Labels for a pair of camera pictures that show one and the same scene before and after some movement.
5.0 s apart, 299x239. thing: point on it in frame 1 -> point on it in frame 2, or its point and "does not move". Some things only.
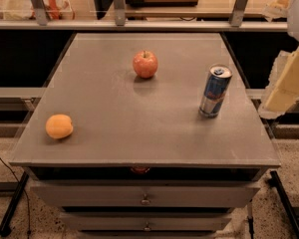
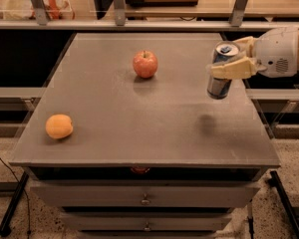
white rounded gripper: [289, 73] -> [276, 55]
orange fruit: [59, 125] does not move
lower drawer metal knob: [147, 228] does not move
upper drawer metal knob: [145, 201] does not move
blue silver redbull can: [216, 86] -> [219, 88]
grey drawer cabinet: [141, 160] does not move
